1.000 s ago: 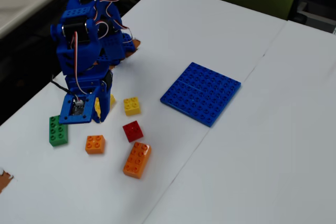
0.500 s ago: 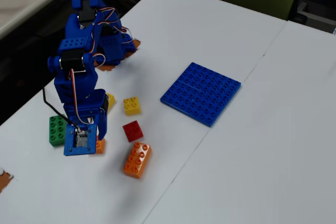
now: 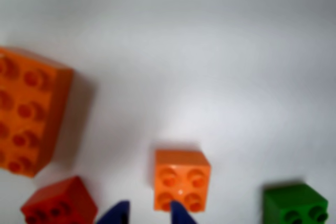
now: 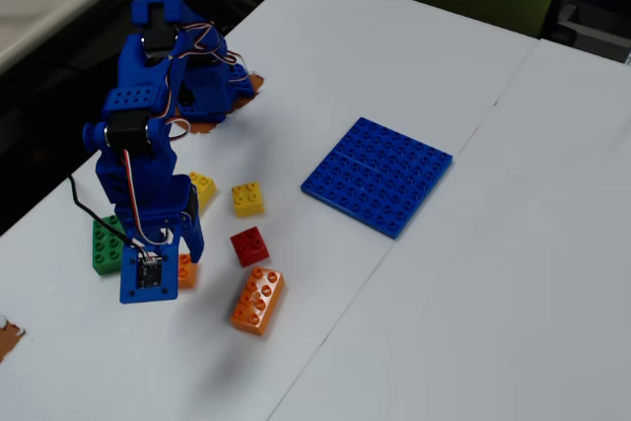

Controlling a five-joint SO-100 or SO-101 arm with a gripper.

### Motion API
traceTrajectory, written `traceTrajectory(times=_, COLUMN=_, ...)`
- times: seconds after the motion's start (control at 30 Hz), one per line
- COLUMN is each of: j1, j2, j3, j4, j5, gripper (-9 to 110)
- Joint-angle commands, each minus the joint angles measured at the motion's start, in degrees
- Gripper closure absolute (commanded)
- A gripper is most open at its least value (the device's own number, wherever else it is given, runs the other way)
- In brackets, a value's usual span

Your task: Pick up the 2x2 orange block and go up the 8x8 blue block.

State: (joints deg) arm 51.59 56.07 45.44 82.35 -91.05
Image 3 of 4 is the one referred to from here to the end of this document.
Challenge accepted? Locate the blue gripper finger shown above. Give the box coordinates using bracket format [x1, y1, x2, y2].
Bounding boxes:
[96, 200, 131, 224]
[170, 200, 198, 224]

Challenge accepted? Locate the orange 2x2 toy block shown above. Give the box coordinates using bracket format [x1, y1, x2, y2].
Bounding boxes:
[153, 150, 212, 213]

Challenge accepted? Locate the red 2x2 toy block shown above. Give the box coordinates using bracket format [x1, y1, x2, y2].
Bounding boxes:
[20, 176, 98, 224]

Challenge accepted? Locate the green 2x2 toy block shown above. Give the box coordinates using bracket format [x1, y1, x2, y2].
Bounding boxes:
[262, 181, 329, 224]

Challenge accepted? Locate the orange 2x4 toy block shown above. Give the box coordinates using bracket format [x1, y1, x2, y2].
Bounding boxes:
[0, 46, 75, 178]

